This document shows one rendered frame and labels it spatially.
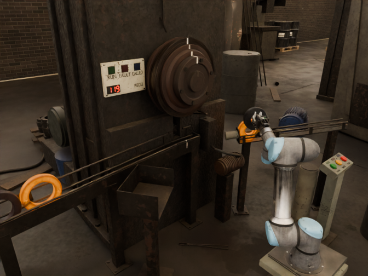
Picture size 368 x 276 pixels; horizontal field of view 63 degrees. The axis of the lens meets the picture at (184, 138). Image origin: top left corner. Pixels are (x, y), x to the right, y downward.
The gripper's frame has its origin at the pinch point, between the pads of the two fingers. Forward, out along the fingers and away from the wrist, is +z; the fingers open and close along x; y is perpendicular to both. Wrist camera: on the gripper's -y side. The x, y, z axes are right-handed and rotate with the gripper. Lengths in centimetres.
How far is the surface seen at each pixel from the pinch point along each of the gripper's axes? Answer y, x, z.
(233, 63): -71, -50, 233
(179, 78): 35, 53, -13
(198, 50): 42, 41, 7
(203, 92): 20.8, 37.6, -4.3
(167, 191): -11, 62, -53
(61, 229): -83, 138, -21
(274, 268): -33, 9, -88
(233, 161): -32.1, 12.9, -10.0
